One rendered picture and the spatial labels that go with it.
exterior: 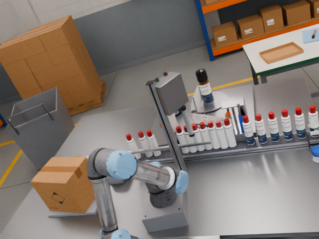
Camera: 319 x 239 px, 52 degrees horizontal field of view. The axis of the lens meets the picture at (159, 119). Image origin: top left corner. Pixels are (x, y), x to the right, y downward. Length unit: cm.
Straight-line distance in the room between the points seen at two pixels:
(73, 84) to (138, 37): 175
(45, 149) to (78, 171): 215
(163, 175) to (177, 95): 52
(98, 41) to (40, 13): 116
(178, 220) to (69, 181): 69
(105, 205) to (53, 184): 65
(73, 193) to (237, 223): 97
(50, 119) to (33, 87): 163
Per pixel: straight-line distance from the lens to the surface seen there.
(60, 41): 521
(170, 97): 185
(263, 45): 372
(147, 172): 149
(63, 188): 210
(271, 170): 205
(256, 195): 192
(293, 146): 215
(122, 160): 134
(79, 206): 217
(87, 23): 658
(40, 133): 413
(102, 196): 153
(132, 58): 664
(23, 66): 549
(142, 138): 224
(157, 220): 184
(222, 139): 213
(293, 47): 353
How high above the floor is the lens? 221
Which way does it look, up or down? 29 degrees down
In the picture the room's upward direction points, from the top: 21 degrees counter-clockwise
